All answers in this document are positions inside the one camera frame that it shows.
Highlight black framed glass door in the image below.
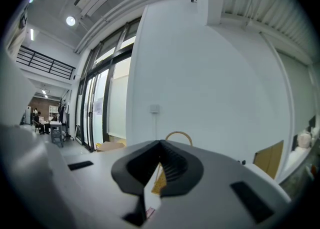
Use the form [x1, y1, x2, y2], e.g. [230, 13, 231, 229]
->
[74, 16, 142, 153]

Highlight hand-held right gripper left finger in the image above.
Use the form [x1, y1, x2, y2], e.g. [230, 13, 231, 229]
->
[49, 139, 161, 229]

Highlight wicker basket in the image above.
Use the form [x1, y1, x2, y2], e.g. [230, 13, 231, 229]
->
[151, 130, 194, 195]

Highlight white ceiling air conditioner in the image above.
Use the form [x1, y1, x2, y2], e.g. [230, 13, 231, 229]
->
[73, 0, 112, 20]

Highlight black balcony railing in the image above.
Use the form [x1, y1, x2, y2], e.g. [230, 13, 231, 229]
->
[15, 45, 77, 81]

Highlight flat brown cardboard box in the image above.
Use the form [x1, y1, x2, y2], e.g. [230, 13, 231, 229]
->
[253, 139, 285, 180]

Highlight white paper notice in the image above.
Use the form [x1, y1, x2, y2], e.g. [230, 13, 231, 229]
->
[94, 97, 104, 116]

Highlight white shelf unit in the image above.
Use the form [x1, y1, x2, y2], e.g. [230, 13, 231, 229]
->
[48, 104, 60, 122]

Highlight black coat rack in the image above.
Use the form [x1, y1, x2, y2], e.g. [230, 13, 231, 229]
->
[58, 97, 75, 142]

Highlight white roller blind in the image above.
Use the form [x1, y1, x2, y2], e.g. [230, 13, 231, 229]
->
[276, 50, 311, 137]

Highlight white ceiling pipes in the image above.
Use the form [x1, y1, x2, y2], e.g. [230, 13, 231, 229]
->
[73, 0, 189, 55]

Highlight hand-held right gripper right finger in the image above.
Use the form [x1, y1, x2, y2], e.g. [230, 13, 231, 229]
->
[147, 139, 292, 229]

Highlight grey table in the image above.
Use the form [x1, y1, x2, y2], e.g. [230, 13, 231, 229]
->
[49, 120, 65, 148]

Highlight open cardboard box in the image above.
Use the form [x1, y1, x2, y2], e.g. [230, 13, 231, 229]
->
[96, 140, 126, 153]

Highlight white cable conduit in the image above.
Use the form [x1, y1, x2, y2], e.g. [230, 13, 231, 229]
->
[154, 112, 159, 147]

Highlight white rounded container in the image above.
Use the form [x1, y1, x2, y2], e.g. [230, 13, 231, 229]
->
[296, 131, 313, 153]

